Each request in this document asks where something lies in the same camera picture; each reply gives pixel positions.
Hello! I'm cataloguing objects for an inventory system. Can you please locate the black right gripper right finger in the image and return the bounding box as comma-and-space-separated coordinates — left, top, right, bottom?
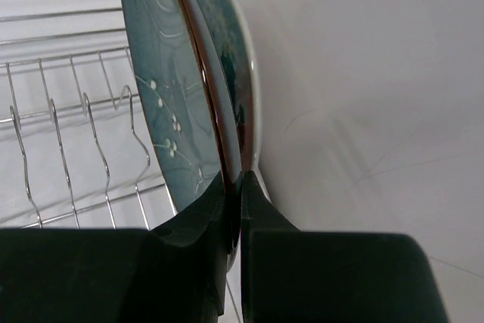
240, 171, 448, 322

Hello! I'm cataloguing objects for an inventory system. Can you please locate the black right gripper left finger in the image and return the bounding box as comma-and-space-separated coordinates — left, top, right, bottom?
1, 177, 227, 322

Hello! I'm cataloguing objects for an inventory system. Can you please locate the dark blue blossom plate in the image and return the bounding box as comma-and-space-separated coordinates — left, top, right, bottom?
119, 0, 253, 286

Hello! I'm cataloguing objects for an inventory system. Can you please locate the large red teal floral plate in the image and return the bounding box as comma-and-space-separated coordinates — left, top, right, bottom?
203, 0, 273, 203

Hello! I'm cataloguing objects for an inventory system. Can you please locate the chrome wire dish rack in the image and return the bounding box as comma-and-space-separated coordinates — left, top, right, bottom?
1, 0, 240, 321

